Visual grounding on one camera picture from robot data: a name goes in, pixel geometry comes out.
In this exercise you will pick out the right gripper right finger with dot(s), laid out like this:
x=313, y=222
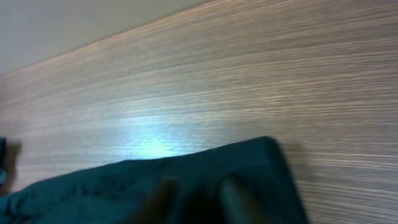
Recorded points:
x=239, y=206

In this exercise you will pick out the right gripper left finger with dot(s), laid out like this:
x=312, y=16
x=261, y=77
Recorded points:
x=157, y=204

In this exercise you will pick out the black shorts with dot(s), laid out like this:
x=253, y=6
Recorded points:
x=115, y=192

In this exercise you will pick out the folded grey shorts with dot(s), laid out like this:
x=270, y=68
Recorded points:
x=3, y=173

